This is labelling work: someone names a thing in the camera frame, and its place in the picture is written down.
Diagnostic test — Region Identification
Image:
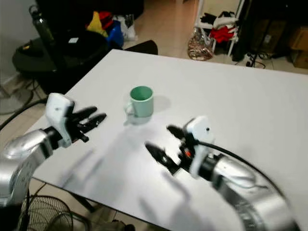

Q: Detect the red cloth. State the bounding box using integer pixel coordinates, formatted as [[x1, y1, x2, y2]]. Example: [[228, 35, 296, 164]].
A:
[[99, 11, 114, 30]]

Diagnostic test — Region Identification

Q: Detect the yellow cloth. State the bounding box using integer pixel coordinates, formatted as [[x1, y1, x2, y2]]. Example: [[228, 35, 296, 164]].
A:
[[87, 11, 108, 38]]

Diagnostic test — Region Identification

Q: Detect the white clothes rack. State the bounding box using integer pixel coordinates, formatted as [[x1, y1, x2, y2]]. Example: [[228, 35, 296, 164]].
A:
[[196, 0, 246, 57]]

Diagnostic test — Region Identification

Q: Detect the black table leg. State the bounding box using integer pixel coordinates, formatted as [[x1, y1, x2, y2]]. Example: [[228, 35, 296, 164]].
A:
[[68, 185, 98, 213]]

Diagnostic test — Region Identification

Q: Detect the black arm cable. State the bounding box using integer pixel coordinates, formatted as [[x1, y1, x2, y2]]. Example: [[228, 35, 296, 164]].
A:
[[0, 98, 50, 131], [201, 140, 278, 194]]

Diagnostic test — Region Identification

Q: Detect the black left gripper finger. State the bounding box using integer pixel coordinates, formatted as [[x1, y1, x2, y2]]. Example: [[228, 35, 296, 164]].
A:
[[80, 114, 108, 132], [72, 106, 98, 120]]

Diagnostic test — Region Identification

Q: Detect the brown cardboard box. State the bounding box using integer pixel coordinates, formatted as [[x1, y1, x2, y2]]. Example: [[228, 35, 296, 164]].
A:
[[288, 26, 308, 69]]

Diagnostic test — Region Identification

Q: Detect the dark water bottle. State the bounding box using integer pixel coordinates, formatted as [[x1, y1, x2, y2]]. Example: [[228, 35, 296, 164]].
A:
[[29, 5, 54, 45]]

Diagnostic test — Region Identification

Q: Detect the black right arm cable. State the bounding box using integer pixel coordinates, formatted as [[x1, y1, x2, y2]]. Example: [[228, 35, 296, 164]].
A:
[[201, 140, 278, 194]]

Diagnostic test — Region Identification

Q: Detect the black wire floor fan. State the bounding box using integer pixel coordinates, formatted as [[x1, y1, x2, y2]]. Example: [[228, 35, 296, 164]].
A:
[[19, 194, 93, 231]]

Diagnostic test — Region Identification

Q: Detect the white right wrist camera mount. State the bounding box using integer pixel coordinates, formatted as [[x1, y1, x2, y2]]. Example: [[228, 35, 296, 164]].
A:
[[184, 115, 216, 180]]

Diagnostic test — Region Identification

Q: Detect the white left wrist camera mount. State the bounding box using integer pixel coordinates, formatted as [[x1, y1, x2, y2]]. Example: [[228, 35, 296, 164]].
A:
[[46, 93, 76, 143]]

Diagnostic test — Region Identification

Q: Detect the green ceramic mug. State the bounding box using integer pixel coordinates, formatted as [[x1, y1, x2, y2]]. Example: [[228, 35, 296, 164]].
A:
[[125, 86, 154, 119]]

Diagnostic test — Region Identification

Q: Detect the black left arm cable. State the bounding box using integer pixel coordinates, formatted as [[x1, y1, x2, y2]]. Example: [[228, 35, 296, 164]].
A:
[[0, 98, 50, 131]]

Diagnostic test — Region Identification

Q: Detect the blue bag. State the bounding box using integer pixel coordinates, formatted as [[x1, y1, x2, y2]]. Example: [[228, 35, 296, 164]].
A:
[[107, 20, 125, 49]]

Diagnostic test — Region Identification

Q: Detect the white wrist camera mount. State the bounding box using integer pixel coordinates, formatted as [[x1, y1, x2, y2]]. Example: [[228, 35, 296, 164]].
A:
[[46, 93, 76, 143], [184, 115, 216, 180]]

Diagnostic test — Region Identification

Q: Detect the black round side table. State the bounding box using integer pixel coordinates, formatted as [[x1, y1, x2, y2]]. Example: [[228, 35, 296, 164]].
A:
[[12, 37, 110, 96]]

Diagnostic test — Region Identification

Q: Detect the brown patterned bag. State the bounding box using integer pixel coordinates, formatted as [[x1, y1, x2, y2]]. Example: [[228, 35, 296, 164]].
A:
[[187, 28, 214, 62]]

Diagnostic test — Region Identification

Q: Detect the grey round stand base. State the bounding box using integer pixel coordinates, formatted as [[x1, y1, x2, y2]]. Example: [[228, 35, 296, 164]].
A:
[[0, 83, 26, 115]]

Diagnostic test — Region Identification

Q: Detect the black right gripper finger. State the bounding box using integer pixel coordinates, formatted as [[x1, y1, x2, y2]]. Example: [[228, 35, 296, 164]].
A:
[[167, 125, 188, 143], [145, 142, 180, 175]]

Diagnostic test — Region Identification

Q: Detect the red garment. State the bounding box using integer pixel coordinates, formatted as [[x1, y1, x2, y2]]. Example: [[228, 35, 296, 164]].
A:
[[209, 25, 237, 44]]

